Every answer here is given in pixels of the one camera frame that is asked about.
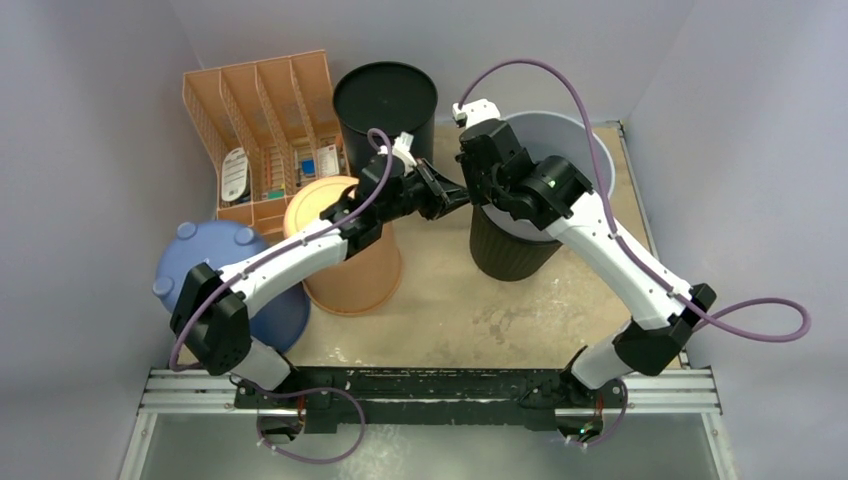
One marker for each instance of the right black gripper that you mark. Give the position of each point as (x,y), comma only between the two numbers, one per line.
(474,168)

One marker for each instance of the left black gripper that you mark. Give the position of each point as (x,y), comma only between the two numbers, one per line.
(438,204)

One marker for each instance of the grey plastic bucket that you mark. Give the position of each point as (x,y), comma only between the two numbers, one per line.
(546,134)

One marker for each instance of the black ribbed bin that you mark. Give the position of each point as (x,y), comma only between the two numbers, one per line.
(502,255)

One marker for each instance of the dark navy cylindrical bin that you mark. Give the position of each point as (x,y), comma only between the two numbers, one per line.
(392,96)

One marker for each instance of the orange plastic bucket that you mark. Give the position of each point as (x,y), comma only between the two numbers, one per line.
(360,284)

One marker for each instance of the large blue plastic bucket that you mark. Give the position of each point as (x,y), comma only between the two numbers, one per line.
(198,250)

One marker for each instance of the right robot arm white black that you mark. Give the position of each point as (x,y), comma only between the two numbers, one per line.
(541,181)

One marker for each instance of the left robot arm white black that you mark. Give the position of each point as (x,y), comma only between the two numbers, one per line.
(214,308)

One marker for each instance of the small boxes in organizer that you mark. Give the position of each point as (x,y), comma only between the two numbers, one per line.
(286,176)

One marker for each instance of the orange plastic file organizer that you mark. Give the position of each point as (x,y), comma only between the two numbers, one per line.
(280,102)

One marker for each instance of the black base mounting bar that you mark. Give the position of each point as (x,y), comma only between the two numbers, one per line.
(536,399)

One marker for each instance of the white oval package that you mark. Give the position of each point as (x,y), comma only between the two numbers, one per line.
(235,176)

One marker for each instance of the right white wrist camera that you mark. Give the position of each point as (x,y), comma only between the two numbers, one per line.
(473,113)

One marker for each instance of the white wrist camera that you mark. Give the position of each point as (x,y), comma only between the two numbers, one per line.
(473,113)
(401,149)

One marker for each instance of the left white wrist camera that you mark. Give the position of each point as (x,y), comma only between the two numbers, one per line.
(401,149)

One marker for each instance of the aluminium frame rail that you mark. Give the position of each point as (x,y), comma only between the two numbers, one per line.
(195,392)

